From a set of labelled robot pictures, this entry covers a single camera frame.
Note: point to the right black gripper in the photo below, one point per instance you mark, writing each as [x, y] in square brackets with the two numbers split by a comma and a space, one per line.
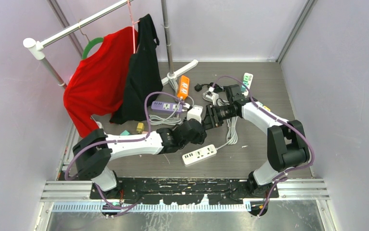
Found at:
[211, 119]

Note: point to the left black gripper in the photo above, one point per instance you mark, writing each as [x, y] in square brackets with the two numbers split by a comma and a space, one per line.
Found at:
[199, 138]

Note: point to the white power strip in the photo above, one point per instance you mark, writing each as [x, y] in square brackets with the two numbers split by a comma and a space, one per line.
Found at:
[199, 155]
[247, 80]

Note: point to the purple power strip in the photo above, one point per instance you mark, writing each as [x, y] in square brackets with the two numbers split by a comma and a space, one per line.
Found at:
[165, 107]

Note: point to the orange power strip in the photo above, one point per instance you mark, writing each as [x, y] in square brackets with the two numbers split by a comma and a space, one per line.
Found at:
[183, 87]

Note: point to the yellow plug adapter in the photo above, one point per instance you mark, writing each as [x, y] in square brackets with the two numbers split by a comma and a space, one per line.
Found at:
[140, 128]

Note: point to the teal adapter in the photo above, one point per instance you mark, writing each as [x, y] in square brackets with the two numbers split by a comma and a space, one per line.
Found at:
[125, 133]

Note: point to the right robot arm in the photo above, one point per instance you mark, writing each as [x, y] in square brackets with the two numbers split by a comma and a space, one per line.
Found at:
[286, 148]

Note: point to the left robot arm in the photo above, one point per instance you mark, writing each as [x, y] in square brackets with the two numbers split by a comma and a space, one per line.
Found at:
[96, 150]

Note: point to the teal adapters on far strip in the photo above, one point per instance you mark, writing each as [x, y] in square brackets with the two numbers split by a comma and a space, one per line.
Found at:
[243, 89]

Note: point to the green power strip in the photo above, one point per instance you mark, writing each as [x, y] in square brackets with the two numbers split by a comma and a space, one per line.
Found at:
[260, 104]

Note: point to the black garment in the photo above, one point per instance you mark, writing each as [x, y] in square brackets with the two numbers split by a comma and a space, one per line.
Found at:
[143, 76]

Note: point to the red t-shirt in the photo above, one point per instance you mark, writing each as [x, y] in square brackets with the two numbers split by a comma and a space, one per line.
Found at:
[97, 86]

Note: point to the green clothes hanger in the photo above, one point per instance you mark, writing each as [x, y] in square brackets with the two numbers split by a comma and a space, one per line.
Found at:
[90, 45]

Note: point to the pink clothes hanger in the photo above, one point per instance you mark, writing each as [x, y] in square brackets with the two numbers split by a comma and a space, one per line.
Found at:
[134, 28]

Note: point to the metal clothes rack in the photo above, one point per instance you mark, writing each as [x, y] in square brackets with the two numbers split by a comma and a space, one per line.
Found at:
[36, 47]

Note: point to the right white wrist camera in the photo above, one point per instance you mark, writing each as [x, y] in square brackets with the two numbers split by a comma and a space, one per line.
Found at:
[211, 96]

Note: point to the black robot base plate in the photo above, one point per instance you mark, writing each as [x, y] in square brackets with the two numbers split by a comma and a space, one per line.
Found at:
[188, 191]

